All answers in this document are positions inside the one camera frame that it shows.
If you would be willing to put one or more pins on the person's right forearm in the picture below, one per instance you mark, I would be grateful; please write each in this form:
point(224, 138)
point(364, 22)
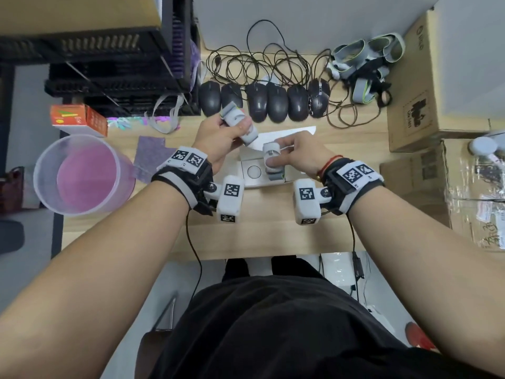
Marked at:
point(426, 256)

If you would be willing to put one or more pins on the dark grey rounded object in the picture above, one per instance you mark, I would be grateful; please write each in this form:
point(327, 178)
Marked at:
point(11, 237)

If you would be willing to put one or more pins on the white power adapter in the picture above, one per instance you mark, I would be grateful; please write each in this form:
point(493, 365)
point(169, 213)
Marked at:
point(335, 270)

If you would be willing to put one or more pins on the person's black clothing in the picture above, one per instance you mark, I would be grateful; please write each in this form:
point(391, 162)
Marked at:
point(284, 335)

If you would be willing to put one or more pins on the black power adapter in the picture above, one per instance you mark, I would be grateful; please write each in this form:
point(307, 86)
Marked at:
point(358, 264)

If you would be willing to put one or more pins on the black angular gaming mouse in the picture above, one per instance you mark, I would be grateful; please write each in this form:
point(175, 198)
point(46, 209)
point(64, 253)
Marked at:
point(318, 98)

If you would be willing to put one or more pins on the plain black computer mouse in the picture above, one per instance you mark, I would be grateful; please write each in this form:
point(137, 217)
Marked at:
point(209, 98)
point(277, 103)
point(298, 103)
point(257, 102)
point(230, 94)

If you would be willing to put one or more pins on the grey ribbon loop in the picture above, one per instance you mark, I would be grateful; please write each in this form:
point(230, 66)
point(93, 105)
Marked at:
point(177, 110)

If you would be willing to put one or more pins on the purple cloth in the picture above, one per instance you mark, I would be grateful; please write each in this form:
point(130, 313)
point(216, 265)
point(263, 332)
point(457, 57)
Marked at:
point(150, 153)

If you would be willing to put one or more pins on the purple ribbed plastic pieces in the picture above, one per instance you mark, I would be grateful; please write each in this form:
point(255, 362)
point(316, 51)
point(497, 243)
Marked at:
point(183, 47)

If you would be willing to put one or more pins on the white insert tray with holes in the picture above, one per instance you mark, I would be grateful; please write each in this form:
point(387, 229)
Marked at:
point(242, 165)

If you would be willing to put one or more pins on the cardboard box with black print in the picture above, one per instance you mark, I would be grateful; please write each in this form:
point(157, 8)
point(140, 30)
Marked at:
point(402, 128)

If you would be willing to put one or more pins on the person's right hand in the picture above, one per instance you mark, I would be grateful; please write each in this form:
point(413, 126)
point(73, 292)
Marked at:
point(307, 153)

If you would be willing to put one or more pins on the white cardboard box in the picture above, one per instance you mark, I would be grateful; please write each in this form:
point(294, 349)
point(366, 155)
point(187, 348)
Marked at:
point(303, 132)

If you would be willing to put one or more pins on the red striped shoe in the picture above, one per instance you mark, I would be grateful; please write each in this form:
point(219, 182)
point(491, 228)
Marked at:
point(420, 337)

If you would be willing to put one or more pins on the orange carton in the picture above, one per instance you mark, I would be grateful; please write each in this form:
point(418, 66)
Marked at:
point(75, 116)

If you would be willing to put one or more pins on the tape-wrapped cardboard box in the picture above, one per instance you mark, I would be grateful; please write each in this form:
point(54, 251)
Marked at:
point(410, 181)

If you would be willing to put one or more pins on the dark red dustpan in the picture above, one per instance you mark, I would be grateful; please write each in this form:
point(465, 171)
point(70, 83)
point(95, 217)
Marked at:
point(12, 189)

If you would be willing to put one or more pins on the pile of colourful plastic clips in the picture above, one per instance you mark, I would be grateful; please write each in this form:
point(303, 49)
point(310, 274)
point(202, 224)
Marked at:
point(124, 123)

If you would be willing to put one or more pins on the marker-printed black wrist band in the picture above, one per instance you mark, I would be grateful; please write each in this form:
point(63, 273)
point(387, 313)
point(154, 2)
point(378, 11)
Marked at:
point(355, 173)
point(185, 157)

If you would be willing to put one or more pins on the person's left forearm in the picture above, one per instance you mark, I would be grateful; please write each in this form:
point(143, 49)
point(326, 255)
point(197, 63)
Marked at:
point(87, 284)

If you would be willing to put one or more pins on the person's left hand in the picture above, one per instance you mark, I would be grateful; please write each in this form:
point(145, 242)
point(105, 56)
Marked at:
point(213, 138)

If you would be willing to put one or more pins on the row of black computer mice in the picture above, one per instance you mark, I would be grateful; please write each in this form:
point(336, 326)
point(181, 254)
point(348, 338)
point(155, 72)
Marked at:
point(256, 63)

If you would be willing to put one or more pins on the clear plastic bucket pink bottom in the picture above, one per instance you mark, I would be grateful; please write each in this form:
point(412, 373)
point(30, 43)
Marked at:
point(83, 177)

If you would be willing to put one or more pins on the brown chair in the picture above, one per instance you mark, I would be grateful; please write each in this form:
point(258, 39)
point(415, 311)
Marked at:
point(152, 351)

